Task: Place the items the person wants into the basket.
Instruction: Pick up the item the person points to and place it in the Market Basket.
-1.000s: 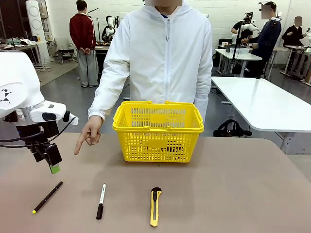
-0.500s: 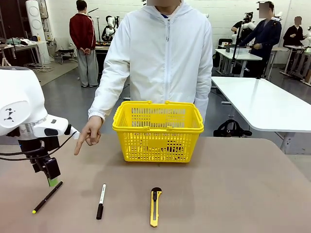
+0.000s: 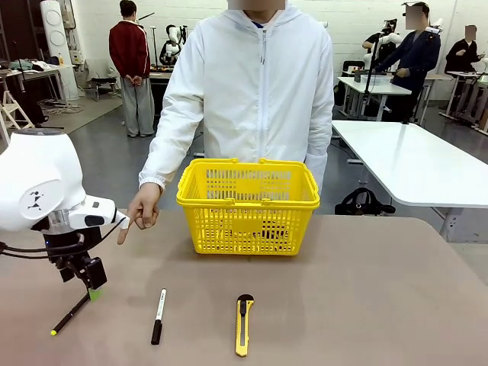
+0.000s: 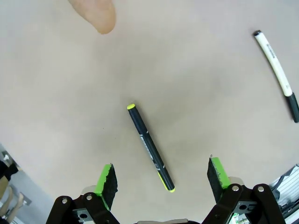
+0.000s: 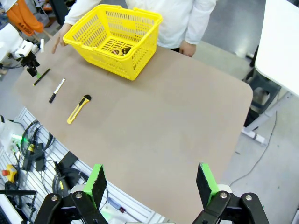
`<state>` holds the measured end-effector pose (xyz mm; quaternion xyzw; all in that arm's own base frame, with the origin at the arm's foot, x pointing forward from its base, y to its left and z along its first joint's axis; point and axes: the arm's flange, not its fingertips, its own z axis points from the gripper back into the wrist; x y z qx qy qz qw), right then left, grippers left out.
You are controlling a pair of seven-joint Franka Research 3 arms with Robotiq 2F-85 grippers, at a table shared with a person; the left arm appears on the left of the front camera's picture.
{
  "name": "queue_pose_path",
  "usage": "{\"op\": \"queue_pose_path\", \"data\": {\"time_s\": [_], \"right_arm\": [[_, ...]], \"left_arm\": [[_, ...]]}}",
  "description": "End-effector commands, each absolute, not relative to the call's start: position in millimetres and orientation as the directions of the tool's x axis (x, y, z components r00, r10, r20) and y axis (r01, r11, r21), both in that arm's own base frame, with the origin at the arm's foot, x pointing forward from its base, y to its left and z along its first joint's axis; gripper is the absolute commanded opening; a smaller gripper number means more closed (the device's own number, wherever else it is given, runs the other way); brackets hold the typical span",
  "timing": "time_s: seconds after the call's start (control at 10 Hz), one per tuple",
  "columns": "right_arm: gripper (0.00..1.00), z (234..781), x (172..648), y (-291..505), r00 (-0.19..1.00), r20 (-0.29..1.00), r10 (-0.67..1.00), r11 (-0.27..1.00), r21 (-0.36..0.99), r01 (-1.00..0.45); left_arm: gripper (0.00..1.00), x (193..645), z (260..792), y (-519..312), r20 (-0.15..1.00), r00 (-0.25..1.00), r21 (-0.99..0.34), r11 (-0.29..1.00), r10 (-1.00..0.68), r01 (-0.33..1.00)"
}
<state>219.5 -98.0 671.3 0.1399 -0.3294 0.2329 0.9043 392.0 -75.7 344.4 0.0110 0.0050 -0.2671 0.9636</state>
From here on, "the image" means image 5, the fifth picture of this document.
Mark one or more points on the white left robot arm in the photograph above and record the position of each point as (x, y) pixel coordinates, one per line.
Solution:
(8, 39)

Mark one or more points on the yellow red emergency stop button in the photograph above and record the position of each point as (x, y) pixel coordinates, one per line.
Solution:
(9, 173)

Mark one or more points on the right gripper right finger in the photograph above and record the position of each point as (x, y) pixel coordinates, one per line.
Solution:
(224, 207)

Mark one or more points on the person in white hooded jacket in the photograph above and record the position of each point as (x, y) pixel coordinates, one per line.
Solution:
(168, 18)

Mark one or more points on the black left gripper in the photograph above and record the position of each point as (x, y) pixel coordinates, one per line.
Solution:
(29, 61)

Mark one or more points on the yellow plastic shopping basket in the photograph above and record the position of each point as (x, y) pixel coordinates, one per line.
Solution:
(100, 59)

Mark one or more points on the yellow tape measure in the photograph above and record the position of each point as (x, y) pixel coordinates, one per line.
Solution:
(119, 51)

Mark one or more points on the grey table leg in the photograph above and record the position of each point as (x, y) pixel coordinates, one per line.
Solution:
(268, 114)

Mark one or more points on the yellow black utility knife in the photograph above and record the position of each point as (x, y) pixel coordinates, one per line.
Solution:
(77, 109)

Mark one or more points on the person's left hand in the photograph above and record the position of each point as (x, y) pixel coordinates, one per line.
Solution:
(188, 49)

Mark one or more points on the aluminium slotted base plate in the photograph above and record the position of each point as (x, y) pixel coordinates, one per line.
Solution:
(121, 196)

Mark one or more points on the white marker with black cap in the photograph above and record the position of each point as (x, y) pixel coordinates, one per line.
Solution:
(57, 90)

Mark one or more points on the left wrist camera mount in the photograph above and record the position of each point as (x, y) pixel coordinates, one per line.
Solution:
(24, 49)

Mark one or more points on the person in orange hoodie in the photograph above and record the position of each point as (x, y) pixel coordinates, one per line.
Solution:
(23, 16)

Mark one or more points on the black pen with yellow tip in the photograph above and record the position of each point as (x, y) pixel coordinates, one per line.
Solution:
(46, 72)

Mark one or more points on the person's right hand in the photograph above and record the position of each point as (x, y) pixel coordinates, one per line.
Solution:
(61, 37)

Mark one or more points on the person's right forearm white sleeve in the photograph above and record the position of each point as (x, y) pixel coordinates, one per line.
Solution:
(77, 12)

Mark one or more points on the white table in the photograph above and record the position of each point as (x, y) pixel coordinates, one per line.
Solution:
(280, 42)

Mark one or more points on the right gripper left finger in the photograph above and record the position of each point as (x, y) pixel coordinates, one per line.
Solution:
(77, 207)

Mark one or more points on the white power strip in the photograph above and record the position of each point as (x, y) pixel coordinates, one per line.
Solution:
(257, 137)

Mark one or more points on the black power adapter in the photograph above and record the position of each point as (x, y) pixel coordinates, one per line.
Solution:
(68, 159)

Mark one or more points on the person's left forearm white sleeve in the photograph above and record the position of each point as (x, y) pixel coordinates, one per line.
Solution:
(203, 21)

